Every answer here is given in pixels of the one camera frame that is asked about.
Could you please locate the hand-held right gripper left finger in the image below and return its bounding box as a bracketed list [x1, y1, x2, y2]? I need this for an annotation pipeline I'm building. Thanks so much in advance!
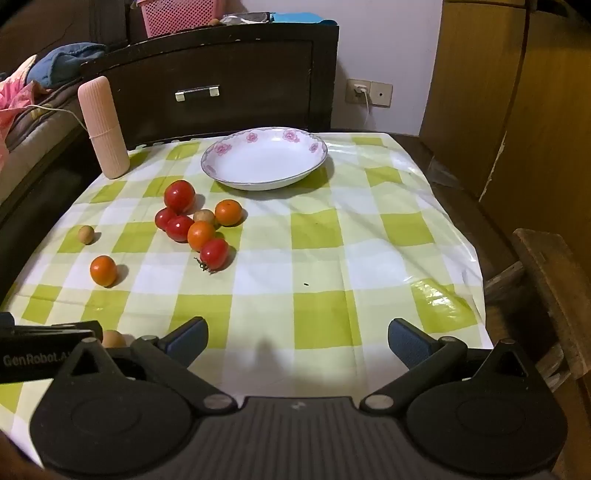
[48, 316, 238, 415]

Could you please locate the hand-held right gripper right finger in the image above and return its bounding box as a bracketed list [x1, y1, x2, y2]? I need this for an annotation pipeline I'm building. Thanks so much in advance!
[360, 318, 550, 415]

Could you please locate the red tomato with stem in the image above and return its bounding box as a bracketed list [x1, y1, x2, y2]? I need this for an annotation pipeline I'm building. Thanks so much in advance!
[194, 238, 230, 274]

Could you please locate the orange mandarin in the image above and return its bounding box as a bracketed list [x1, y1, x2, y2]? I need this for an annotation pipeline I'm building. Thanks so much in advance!
[90, 255, 118, 288]
[215, 199, 243, 227]
[187, 221, 216, 252]

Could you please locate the large red tomato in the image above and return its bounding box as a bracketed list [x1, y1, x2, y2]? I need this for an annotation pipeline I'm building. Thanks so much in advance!
[164, 180, 196, 214]

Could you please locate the white floral plate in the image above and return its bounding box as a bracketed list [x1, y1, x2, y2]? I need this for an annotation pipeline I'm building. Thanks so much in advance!
[200, 127, 329, 191]

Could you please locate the green checked tablecloth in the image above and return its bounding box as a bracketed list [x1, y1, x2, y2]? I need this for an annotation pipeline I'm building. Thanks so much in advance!
[0, 130, 495, 462]

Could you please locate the bed mattress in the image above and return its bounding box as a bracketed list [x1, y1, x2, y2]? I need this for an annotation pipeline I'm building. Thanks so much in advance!
[0, 85, 93, 204]

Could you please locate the pink ribbed container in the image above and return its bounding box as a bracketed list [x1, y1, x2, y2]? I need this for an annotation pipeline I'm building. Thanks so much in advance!
[78, 76, 131, 180]

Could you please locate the brown wooden wardrobe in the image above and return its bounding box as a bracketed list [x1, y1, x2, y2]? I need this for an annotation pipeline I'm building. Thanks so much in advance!
[418, 0, 591, 287]

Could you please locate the pink cloth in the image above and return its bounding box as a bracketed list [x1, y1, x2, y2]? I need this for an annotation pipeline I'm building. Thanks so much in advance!
[0, 54, 51, 160]

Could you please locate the dark wooden cabinet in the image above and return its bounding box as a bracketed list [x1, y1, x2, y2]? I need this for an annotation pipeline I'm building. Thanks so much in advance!
[81, 21, 340, 151]

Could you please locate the blue cloth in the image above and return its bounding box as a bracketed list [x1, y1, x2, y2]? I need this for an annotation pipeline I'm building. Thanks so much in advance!
[34, 42, 108, 88]

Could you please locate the pink plastic basket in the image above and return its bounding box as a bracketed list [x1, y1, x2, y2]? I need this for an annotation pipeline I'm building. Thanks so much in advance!
[141, 0, 218, 38]

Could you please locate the clear plastic bag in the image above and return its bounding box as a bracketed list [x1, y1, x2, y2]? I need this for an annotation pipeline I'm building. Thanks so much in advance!
[219, 13, 271, 25]

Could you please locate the light blue flat item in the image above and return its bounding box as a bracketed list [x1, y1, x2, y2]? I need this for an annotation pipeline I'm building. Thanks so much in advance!
[270, 13, 335, 27]

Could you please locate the thin white cord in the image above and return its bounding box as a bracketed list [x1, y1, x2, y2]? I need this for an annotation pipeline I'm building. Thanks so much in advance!
[25, 104, 95, 137]

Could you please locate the metal drawer handle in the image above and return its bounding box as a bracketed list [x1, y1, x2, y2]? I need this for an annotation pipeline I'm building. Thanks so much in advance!
[174, 84, 221, 103]

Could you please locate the beige wall plate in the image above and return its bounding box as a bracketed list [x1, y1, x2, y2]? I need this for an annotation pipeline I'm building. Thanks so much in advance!
[370, 82, 394, 109]

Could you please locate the wall socket with plug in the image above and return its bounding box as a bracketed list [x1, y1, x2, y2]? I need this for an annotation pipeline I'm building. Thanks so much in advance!
[346, 78, 371, 106]

